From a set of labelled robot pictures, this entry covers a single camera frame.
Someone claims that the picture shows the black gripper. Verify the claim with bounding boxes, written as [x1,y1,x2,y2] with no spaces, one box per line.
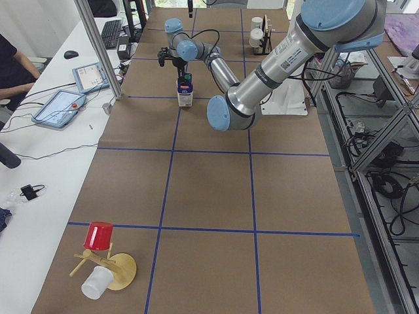
[172,57,188,78]

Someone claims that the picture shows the blue milk carton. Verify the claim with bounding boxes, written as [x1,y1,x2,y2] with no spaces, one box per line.
[176,73,193,108]

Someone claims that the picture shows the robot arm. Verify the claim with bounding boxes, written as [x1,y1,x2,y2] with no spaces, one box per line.
[164,1,387,131]

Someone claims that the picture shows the white ribbed cup on rack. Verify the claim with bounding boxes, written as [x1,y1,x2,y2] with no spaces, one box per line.
[249,28,264,48]

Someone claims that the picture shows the red cup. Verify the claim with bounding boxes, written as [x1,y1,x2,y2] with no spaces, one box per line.
[83,221,113,251]

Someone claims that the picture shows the white cup on mug tree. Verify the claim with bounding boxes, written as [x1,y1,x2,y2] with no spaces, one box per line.
[81,266,114,300]

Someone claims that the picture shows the black keyboard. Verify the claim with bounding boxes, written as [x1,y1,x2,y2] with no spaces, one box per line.
[101,20,122,50]

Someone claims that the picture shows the teach pendant far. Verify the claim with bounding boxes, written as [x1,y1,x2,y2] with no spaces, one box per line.
[72,62,109,94]

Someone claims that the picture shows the teach pendant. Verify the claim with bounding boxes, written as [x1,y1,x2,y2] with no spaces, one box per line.
[31,90,86,129]
[72,62,109,94]

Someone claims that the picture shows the black computer mouse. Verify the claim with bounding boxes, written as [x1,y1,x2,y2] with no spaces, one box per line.
[64,50,79,60]

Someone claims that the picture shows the teach pendant near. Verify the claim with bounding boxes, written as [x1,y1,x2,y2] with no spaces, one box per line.
[31,90,86,129]

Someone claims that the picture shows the seated person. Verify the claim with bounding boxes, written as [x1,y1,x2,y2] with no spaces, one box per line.
[1,35,41,111]

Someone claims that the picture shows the wooden mug tree stand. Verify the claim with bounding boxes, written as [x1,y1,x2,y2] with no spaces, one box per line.
[69,243,137,290]

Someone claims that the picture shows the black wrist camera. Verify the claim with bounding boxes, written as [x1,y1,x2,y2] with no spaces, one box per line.
[157,47,172,67]

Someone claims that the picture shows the aluminium frame post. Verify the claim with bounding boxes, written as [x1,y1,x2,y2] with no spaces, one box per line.
[74,0,122,100]

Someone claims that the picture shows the white mug with handle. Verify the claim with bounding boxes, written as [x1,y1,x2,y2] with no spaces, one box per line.
[251,16,264,30]

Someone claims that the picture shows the black wire cup rack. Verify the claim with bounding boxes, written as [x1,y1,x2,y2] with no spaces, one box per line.
[251,14,272,56]

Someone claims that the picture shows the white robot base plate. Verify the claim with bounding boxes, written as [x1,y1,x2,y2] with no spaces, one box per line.
[261,79,308,116]

